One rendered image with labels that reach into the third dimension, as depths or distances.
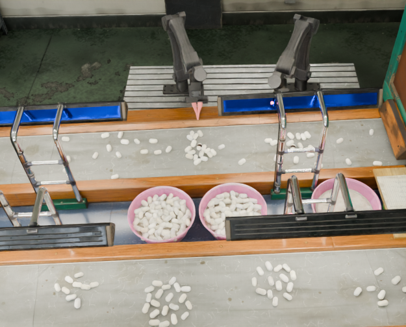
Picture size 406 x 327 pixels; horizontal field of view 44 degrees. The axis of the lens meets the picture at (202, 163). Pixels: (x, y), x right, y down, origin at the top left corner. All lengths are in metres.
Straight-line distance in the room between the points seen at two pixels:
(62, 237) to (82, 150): 0.77
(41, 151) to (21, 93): 1.60
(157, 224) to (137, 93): 0.87
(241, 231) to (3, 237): 0.73
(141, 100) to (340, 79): 1.02
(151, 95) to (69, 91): 1.31
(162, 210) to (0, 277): 0.65
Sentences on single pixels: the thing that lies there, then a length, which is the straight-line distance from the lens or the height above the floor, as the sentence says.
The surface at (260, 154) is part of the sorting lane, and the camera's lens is 2.22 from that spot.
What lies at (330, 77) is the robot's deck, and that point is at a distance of 2.76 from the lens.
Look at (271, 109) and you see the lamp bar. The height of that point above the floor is 1.06.
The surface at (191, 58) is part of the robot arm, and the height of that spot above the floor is 1.01.
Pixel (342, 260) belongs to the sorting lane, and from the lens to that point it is 1.95.
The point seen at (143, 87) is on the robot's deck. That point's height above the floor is 0.67.
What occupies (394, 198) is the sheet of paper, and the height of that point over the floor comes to 0.78.
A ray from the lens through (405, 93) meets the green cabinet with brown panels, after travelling 2.33.
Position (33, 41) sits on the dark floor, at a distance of 4.45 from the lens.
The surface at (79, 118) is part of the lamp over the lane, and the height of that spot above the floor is 1.06.
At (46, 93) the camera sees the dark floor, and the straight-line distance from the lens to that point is 3.89.
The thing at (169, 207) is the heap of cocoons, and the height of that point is 0.75.
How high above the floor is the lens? 2.39
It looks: 49 degrees down
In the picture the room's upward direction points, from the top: 4 degrees counter-clockwise
